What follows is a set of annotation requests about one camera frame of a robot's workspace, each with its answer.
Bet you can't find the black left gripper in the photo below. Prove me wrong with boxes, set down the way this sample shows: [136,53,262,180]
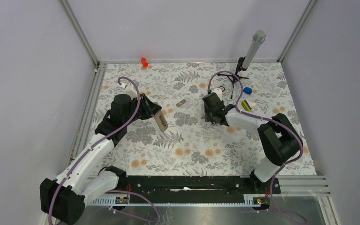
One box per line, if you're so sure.
[124,93,161,125]

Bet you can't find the white remote control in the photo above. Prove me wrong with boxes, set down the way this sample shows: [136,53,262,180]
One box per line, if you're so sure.
[154,110,168,132]

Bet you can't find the grey battery compartment cover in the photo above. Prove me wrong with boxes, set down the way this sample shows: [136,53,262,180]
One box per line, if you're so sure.
[176,99,186,107]

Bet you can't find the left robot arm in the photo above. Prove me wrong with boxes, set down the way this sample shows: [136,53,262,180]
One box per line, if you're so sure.
[39,94,162,225]

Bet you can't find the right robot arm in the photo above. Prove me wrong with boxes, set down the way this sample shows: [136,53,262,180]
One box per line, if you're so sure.
[202,92,303,193]

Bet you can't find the black microphone tripod stand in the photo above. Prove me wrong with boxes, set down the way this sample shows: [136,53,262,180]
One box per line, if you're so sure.
[218,57,249,99]

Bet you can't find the blue plastic cap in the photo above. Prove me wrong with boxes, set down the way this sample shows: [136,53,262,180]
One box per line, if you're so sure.
[243,87,253,95]

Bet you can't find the floral patterned table mat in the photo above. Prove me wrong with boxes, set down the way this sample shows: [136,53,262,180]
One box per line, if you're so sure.
[90,63,303,176]

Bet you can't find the red plastic block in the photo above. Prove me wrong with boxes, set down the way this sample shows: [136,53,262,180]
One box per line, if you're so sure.
[141,57,149,68]

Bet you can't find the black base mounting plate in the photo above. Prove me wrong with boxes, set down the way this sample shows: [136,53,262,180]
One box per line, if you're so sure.
[115,175,281,198]

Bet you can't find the grey microphone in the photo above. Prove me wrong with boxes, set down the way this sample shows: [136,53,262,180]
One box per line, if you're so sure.
[241,30,266,71]

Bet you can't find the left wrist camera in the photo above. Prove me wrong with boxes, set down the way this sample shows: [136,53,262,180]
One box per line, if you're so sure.
[121,81,139,100]

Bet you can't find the aluminium frame rail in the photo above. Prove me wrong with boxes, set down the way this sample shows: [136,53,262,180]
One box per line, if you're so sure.
[45,0,108,225]

